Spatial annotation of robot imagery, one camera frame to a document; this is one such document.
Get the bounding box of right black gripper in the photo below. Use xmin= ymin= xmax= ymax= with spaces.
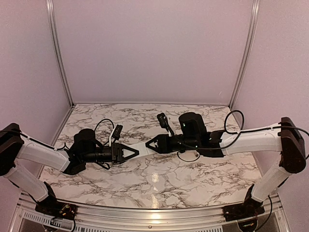
xmin=145 ymin=134 xmax=199 ymax=154

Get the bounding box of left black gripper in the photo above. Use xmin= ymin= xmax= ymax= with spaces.
xmin=82 ymin=142 xmax=140 ymax=165

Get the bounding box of white remote control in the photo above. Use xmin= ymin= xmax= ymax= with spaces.
xmin=129 ymin=142 xmax=156 ymax=159

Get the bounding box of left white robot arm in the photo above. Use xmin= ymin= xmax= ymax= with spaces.
xmin=0 ymin=123 xmax=140 ymax=215

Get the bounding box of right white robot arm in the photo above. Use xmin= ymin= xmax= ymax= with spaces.
xmin=145 ymin=112 xmax=307 ymax=217

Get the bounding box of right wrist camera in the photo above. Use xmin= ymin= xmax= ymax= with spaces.
xmin=157 ymin=113 xmax=175 ymax=136

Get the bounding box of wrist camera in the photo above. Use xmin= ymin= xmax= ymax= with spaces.
xmin=157 ymin=113 xmax=175 ymax=136
xmin=109 ymin=124 xmax=123 ymax=146

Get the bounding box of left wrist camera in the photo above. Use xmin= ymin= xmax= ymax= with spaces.
xmin=109 ymin=124 xmax=123 ymax=146

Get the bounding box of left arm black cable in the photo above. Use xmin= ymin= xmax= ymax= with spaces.
xmin=95 ymin=118 xmax=115 ymax=136

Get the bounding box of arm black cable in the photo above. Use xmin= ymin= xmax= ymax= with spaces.
xmin=95 ymin=118 xmax=115 ymax=136
xmin=224 ymin=110 xmax=245 ymax=134

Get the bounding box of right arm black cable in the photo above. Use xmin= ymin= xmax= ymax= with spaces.
xmin=224 ymin=110 xmax=245 ymax=134

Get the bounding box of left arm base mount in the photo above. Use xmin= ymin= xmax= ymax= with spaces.
xmin=35 ymin=182 xmax=77 ymax=220

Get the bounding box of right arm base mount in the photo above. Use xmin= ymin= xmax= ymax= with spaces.
xmin=223 ymin=184 xmax=265 ymax=221

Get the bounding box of front aluminium rail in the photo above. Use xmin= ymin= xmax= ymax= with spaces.
xmin=14 ymin=193 xmax=290 ymax=232

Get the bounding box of right aluminium frame post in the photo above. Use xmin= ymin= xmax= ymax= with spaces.
xmin=228 ymin=0 xmax=260 ymax=109

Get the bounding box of aluminium frame post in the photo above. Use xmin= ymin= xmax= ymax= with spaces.
xmin=46 ymin=0 xmax=74 ymax=108
xmin=228 ymin=0 xmax=260 ymax=109

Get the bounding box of left aluminium frame post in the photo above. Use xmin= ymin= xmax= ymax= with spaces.
xmin=46 ymin=0 xmax=74 ymax=108

